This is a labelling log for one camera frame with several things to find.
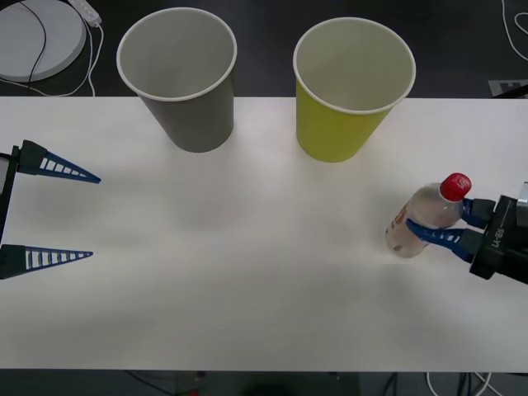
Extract clear bottle with red cap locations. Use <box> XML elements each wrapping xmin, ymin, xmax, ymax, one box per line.
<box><xmin>384</xmin><ymin>172</ymin><xmax>473</xmax><ymax>259</ymax></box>

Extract round white disc base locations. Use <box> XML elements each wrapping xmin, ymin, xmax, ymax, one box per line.
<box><xmin>0</xmin><ymin>0</ymin><xmax>88</xmax><ymax>83</ymax></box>

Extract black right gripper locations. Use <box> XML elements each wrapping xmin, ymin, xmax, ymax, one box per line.
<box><xmin>405</xmin><ymin>195</ymin><xmax>528</xmax><ymax>285</ymax></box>

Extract grey floor socket box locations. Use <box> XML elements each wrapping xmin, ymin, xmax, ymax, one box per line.
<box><xmin>488</xmin><ymin>79</ymin><xmax>528</xmax><ymax>99</ymax></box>

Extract white power strip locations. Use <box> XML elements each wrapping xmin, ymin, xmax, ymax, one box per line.
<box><xmin>68</xmin><ymin>0</ymin><xmax>103</xmax><ymax>27</ymax></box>

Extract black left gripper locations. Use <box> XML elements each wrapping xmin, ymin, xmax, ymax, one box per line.
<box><xmin>0</xmin><ymin>139</ymin><xmax>102</xmax><ymax>281</ymax></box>

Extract yellow-green plastic waste bin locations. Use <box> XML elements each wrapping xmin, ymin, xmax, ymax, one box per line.
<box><xmin>292</xmin><ymin>16</ymin><xmax>417</xmax><ymax>163</ymax></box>

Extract thin black cable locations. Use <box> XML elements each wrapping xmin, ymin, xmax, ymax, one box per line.
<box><xmin>16</xmin><ymin>0</ymin><xmax>47</xmax><ymax>83</ymax></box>

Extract grey plastic waste bin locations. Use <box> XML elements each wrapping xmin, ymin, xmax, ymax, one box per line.
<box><xmin>115</xmin><ymin>8</ymin><xmax>238</xmax><ymax>153</ymax></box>

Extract white power strip cable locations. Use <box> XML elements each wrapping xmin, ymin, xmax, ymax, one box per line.
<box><xmin>0</xmin><ymin>22</ymin><xmax>105</xmax><ymax>98</ymax></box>

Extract white floor cable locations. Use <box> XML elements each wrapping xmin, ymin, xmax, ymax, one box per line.
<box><xmin>426</xmin><ymin>370</ymin><xmax>498</xmax><ymax>396</ymax></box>

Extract white looped cable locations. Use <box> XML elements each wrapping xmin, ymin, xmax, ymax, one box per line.
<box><xmin>501</xmin><ymin>0</ymin><xmax>528</xmax><ymax>61</ymax></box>

